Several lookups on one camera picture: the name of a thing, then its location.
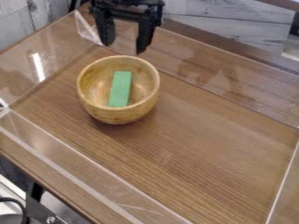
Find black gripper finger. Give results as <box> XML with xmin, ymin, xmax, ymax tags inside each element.
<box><xmin>94</xmin><ymin>8</ymin><xmax>117</xmax><ymax>46</ymax></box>
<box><xmin>135</xmin><ymin>14</ymin><xmax>157</xmax><ymax>54</ymax></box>

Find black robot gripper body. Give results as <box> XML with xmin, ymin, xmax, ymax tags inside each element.
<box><xmin>91</xmin><ymin>0</ymin><xmax>165</xmax><ymax>26</ymax></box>

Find green rectangular block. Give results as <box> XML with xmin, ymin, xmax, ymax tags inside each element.
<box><xmin>107</xmin><ymin>71</ymin><xmax>133</xmax><ymax>107</ymax></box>

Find brown wooden bowl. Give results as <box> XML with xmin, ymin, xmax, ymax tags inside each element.
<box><xmin>78</xmin><ymin>55</ymin><xmax>161</xmax><ymax>125</ymax></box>

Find clear acrylic corner bracket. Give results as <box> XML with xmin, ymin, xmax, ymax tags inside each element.
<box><xmin>74</xmin><ymin>10</ymin><xmax>103</xmax><ymax>46</ymax></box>

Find clear acrylic tray wall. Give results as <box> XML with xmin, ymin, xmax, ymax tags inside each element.
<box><xmin>0</xmin><ymin>10</ymin><xmax>299</xmax><ymax>224</ymax></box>

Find black cable on floor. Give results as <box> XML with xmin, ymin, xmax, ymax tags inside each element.
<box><xmin>0</xmin><ymin>196</ymin><xmax>31</xmax><ymax>224</ymax></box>

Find black table leg frame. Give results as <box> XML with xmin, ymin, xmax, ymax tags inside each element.
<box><xmin>26</xmin><ymin>182</ymin><xmax>67</xmax><ymax>224</ymax></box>

